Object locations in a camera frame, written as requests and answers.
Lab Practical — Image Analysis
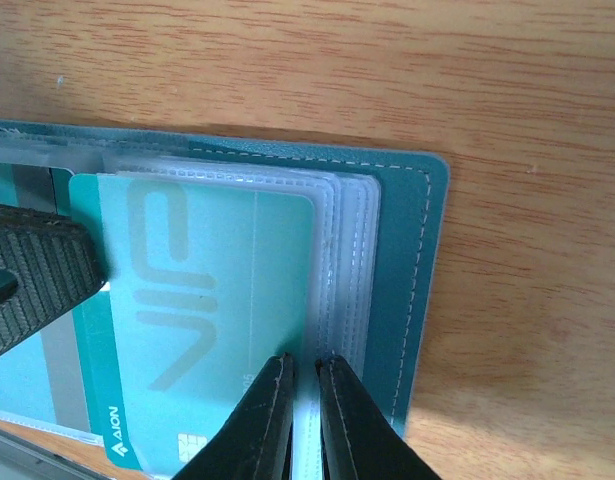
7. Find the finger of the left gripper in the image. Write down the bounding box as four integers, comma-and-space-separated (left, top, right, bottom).
0, 204, 106, 356

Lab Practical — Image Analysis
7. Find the teal leather card holder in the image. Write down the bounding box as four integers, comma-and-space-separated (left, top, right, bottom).
0, 120, 449, 479

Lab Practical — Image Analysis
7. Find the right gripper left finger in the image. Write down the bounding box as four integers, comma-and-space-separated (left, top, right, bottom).
175, 353, 295, 480

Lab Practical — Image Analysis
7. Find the teal AION VIP card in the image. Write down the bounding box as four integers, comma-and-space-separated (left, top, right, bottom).
69, 174, 315, 476

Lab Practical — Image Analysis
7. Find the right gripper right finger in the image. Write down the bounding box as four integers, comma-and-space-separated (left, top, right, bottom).
316, 355, 439, 479

